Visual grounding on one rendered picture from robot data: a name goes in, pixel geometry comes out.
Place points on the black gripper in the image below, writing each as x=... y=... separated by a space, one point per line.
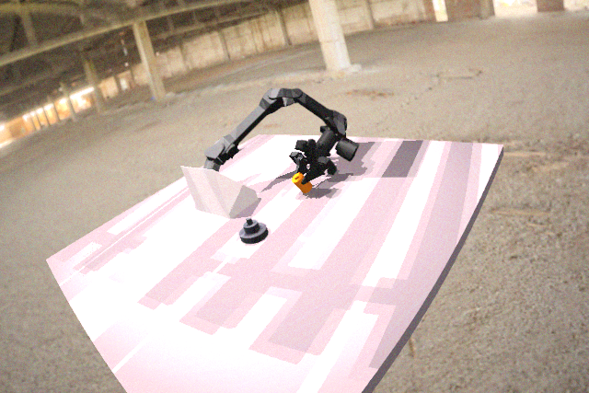
x=318 y=164

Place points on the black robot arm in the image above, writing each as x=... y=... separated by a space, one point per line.
x=335 y=131

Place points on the orange knob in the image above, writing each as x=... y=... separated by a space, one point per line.
x=297 y=179

